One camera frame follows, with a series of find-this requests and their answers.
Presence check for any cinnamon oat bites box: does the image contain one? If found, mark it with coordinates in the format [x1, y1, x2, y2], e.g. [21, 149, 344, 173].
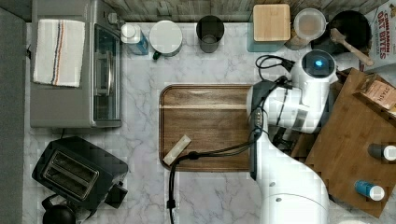
[364, 0, 396, 73]

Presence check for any striped white dish towel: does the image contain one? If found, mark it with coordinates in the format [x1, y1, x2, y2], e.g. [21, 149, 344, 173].
[33, 19, 85, 88]

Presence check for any black kettle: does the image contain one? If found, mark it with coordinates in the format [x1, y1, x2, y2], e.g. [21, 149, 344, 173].
[41, 194, 77, 224]

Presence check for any wooden spoon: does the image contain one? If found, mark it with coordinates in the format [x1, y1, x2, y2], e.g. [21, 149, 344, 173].
[330, 28, 375, 66]

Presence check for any dark grey cup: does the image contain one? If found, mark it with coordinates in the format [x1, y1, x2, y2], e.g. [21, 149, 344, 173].
[196, 15, 225, 53]

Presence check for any wooden cutting board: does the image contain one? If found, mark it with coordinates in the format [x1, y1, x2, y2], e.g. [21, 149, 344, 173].
[159, 84, 249, 159]

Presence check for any black toaster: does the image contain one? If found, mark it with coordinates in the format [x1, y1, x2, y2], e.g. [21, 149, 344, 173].
[32, 136, 129, 211]

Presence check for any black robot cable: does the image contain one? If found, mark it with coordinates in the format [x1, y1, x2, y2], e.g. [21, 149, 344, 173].
[166, 54, 296, 224]

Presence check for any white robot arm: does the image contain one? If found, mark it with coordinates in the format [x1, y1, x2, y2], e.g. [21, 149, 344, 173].
[247, 49, 337, 224]

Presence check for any grey spice bottle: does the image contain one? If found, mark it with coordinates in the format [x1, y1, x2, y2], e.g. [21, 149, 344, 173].
[368, 144, 396, 161]

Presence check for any white lidded canister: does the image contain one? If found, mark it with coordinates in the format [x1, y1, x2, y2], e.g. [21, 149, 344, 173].
[149, 21, 183, 60]

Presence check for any silver toaster oven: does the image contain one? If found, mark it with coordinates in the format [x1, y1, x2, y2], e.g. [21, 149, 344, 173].
[30, 0, 121, 128]

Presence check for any blue soap bottle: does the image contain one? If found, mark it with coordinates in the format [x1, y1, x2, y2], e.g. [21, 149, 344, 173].
[120, 22, 149, 55]

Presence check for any blue spice bottle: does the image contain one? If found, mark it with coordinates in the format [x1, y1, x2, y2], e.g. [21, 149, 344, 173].
[354, 180, 385, 202]

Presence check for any small white wooden block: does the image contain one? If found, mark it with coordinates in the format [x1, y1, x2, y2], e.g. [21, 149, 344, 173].
[163, 134, 191, 165]

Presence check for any wooden drawer cabinet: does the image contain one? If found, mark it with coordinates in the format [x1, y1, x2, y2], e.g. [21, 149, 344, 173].
[291, 68, 395, 224]

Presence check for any container with bamboo lid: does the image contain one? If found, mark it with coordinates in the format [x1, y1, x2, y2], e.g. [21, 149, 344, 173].
[247, 4, 290, 52]

